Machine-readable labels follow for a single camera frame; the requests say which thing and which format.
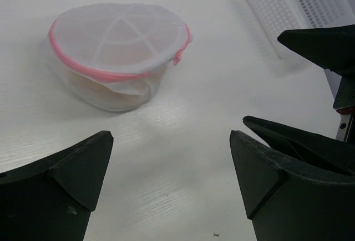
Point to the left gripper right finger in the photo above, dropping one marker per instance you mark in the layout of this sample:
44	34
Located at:
287	199

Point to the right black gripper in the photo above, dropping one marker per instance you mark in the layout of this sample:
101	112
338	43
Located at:
332	49

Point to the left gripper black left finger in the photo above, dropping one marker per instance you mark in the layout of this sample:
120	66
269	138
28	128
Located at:
53	198

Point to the white mesh laundry bag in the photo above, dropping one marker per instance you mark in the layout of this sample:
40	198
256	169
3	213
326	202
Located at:
103	15

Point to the beige bra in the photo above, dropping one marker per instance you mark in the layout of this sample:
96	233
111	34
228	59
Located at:
120	67

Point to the white plastic basket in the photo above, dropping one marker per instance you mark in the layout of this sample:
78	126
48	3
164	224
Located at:
276	16

